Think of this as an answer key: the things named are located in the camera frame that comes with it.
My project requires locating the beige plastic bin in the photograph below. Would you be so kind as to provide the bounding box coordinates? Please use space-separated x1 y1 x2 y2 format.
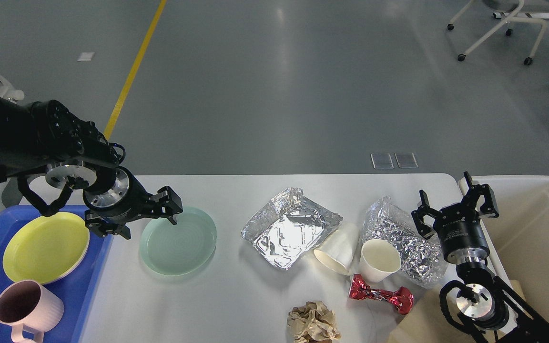
473 175 549 322

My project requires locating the lying white paper cup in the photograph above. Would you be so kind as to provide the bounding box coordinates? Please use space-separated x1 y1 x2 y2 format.
313 222 360 275

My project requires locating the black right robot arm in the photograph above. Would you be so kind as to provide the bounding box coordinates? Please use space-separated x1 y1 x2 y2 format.
411 171 549 343

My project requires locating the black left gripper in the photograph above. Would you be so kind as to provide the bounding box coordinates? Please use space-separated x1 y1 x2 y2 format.
83 167 183 240

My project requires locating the yellow plate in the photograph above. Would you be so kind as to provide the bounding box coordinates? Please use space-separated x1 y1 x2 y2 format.
2 212 90 284

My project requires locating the brown paper bag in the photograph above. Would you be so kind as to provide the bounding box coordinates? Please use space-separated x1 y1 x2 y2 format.
387 280 528 343

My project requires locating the flat aluminium foil tray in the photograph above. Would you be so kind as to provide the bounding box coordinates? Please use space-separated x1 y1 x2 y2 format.
241 187 344 271

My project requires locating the red foil wrapper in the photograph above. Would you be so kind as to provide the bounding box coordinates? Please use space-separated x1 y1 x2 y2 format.
348 273 415 315

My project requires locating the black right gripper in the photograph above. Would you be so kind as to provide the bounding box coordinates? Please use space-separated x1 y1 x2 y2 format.
410 171 499 263

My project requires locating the upright white paper cup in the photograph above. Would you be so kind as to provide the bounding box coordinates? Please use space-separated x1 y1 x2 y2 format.
358 239 401 282

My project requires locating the white chair base bar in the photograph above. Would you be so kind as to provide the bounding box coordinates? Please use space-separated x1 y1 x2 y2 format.
492 12 549 20

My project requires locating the light green plate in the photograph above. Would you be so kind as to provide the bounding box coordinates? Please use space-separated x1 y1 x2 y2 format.
139 208 217 276

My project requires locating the crumpled aluminium foil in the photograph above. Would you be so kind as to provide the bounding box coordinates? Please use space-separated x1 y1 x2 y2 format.
360 197 448 289

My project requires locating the crumpled brown paper ball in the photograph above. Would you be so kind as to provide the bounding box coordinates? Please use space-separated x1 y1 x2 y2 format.
287 301 341 343

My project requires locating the white wheeled chair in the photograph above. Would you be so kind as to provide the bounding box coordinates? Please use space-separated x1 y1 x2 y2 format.
456 0 549 66

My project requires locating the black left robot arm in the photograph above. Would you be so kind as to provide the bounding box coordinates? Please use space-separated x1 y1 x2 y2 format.
0 97 183 239

